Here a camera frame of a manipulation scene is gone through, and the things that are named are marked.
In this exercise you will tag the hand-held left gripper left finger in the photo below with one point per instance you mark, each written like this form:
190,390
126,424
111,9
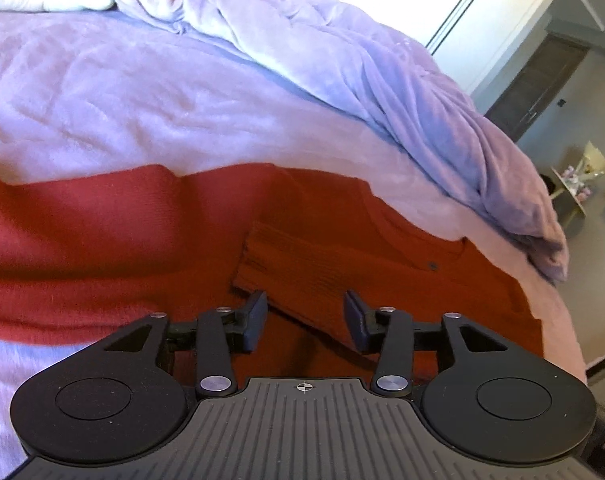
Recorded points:
256,321

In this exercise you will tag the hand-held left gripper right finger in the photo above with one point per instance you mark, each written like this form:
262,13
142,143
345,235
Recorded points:
355,321

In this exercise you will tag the red knit sweater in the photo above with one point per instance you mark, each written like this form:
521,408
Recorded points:
107,240

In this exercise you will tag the purple duvet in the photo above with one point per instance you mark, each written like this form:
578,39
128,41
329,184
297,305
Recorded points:
382,85

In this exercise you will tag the dark object by side table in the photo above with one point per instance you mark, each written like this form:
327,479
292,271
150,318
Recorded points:
550,185

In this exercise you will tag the pale side table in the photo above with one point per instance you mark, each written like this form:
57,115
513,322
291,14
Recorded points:
575,205

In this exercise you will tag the bed with purple sheet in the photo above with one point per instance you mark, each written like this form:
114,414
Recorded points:
107,110

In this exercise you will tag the dark wooden door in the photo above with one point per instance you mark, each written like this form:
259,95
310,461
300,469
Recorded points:
537,85

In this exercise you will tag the white wardrobe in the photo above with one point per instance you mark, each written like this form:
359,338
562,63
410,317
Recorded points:
407,0

